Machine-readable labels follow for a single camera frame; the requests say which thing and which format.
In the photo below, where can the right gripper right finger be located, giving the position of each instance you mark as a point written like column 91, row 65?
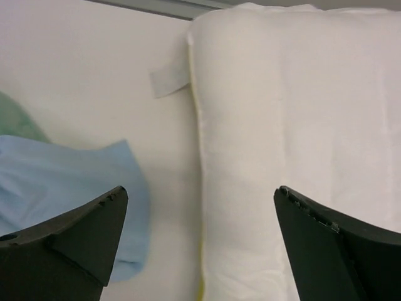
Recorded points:
column 334, row 256

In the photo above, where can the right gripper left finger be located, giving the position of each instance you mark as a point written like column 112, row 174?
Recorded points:
column 69, row 257

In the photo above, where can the blue green pillowcase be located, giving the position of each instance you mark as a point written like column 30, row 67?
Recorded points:
column 40, row 180

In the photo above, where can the white yellow pillow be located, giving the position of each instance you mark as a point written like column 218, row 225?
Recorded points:
column 293, row 96

